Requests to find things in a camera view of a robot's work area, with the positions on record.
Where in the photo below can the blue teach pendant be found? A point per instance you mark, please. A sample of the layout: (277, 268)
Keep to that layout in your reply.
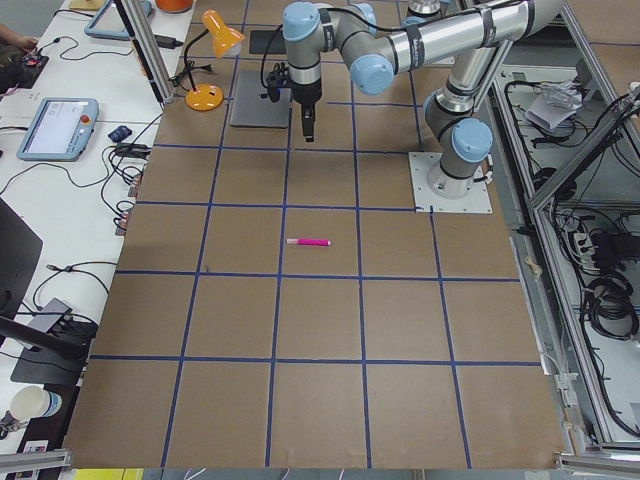
(107, 23)
(60, 130)

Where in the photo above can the black mousepad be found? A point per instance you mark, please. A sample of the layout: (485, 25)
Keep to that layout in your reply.
(266, 41)

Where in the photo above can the white paper cup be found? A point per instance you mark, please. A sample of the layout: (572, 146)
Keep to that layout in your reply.
(35, 402)

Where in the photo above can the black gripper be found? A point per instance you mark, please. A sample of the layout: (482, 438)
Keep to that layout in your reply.
(305, 94)

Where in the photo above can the aluminium frame post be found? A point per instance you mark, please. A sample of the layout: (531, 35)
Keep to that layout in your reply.
(145, 45)

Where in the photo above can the dark blue checkered pouch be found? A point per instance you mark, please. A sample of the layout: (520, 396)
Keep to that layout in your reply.
(120, 133)

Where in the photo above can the silver laptop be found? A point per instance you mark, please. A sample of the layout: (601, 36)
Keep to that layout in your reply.
(252, 107)

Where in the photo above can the orange cylindrical container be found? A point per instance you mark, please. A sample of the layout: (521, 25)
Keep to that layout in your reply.
(174, 6)

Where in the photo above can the pink marker pen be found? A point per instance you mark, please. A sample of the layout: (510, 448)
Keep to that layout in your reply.
(308, 242)

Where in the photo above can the black monitor stand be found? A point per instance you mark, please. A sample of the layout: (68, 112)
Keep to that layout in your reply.
(57, 357)

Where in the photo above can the black power adapter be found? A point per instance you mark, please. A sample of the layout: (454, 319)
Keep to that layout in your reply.
(167, 42)

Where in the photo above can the grey usb hub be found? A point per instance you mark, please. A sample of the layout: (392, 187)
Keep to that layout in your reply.
(45, 319)

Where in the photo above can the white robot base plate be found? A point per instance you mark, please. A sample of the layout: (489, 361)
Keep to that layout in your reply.
(435, 192)

